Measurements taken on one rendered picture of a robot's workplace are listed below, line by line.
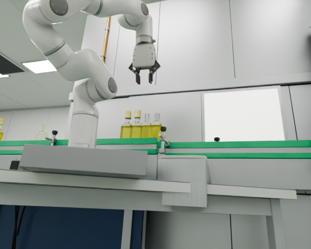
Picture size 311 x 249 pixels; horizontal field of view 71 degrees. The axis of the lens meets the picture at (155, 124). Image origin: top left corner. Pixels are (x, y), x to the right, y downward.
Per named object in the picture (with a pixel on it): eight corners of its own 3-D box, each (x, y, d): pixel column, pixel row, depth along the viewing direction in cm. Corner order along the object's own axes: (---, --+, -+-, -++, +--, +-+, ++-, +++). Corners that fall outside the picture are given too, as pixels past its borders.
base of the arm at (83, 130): (96, 155, 70) (100, 110, 75) (54, 153, 68) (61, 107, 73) (99, 162, 84) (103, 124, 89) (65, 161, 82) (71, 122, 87)
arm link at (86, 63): (53, 44, 79) (87, 30, 72) (92, 94, 94) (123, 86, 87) (38, 59, 73) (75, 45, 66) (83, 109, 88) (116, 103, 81)
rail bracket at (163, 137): (170, 157, 108) (171, 133, 112) (162, 150, 93) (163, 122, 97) (164, 157, 109) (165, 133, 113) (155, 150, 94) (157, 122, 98)
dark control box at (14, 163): (32, 179, 112) (36, 163, 114) (19, 178, 105) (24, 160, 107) (19, 179, 114) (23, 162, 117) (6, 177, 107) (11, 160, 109)
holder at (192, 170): (209, 187, 97) (209, 169, 100) (206, 182, 72) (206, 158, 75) (171, 186, 102) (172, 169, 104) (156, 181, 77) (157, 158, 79)
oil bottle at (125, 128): (130, 160, 121) (134, 124, 128) (127, 159, 116) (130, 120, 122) (121, 160, 122) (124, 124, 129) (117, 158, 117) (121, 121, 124)
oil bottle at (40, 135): (43, 162, 148) (51, 125, 156) (36, 161, 143) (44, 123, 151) (36, 162, 150) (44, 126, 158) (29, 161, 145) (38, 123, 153)
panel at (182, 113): (287, 146, 114) (279, 87, 124) (289, 145, 111) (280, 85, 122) (126, 147, 137) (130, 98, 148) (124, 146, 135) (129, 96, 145)
